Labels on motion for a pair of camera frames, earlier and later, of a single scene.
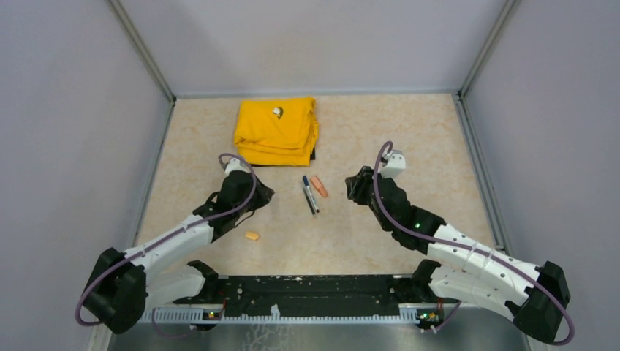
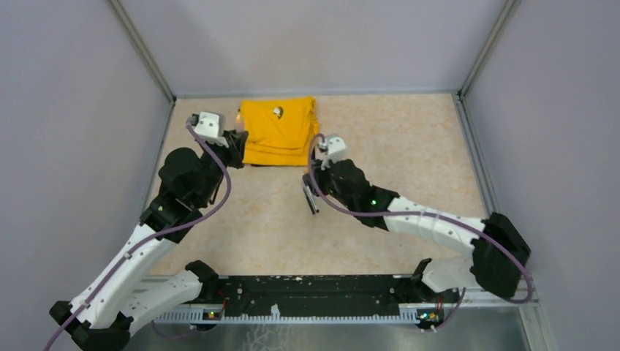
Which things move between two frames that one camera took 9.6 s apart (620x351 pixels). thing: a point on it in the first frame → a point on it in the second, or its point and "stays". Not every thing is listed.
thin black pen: (308, 202) stays
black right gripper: (357, 185) → (319, 174)
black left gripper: (264, 194) → (236, 145)
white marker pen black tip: (312, 199) stays
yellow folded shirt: (279, 131) stays
